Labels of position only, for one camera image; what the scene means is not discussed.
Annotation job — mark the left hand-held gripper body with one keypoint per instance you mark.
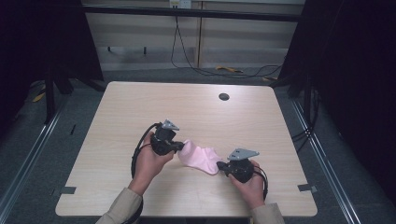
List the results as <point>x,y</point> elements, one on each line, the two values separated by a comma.
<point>163,141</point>

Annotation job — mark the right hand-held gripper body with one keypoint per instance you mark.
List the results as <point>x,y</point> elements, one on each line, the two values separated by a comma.
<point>241,169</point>

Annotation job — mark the person's right hand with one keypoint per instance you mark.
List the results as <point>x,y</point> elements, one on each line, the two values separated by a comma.
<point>253,191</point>

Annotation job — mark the person's left hand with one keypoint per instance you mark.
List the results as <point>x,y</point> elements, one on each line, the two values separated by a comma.
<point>149,168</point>

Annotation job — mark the dark round table grommet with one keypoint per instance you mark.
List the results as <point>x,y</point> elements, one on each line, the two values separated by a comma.
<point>223,96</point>

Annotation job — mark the grey tape strip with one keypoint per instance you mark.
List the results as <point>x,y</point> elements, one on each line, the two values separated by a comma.
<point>67,190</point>
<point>306,188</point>

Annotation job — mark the yellow floor object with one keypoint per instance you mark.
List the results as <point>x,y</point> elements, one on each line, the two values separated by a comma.
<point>229,68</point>
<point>39,97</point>

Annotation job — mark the small black floor object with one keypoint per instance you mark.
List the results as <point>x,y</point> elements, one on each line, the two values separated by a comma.
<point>73,129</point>

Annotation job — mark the black metal stand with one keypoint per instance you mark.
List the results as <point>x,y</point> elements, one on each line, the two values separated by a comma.
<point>49,93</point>

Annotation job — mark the black horizontal bar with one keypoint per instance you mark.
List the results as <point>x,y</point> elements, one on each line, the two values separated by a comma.
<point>186,13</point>

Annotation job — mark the black curtain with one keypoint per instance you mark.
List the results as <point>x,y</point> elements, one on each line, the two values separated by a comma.
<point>37,40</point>
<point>351,77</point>

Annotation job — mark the metal floor rail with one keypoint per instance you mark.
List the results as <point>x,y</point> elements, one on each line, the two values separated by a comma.
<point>28,161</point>
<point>330,168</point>

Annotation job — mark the white wall socket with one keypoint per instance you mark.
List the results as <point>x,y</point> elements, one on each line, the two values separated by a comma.
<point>180,3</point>

